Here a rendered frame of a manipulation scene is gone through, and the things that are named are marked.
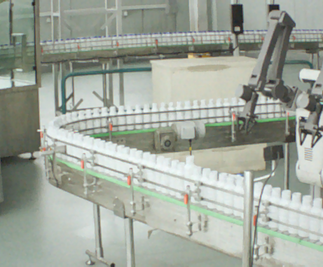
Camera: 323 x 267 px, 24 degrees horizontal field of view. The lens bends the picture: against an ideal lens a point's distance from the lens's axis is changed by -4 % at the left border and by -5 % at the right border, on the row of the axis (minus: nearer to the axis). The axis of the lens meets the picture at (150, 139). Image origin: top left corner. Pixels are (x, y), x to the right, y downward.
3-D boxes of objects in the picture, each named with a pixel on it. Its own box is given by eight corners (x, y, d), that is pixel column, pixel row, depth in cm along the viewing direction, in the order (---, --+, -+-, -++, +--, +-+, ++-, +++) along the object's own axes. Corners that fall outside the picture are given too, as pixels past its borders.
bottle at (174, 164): (184, 194, 368) (184, 161, 364) (175, 197, 364) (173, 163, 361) (177, 192, 372) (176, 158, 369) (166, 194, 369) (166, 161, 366)
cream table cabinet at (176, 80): (245, 158, 881) (243, 56, 858) (268, 170, 823) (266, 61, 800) (153, 168, 850) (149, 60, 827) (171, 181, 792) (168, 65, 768)
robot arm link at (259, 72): (290, 15, 372) (276, 14, 381) (283, 10, 369) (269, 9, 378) (266, 92, 368) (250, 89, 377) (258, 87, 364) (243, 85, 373)
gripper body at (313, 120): (316, 129, 327) (320, 113, 328) (298, 125, 334) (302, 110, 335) (323, 133, 332) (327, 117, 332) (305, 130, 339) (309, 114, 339)
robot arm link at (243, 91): (266, 82, 368) (254, 80, 375) (250, 74, 361) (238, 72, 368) (259, 105, 367) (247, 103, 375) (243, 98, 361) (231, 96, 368)
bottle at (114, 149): (113, 177, 406) (112, 145, 403) (107, 175, 411) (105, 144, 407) (123, 175, 409) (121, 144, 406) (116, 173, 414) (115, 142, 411)
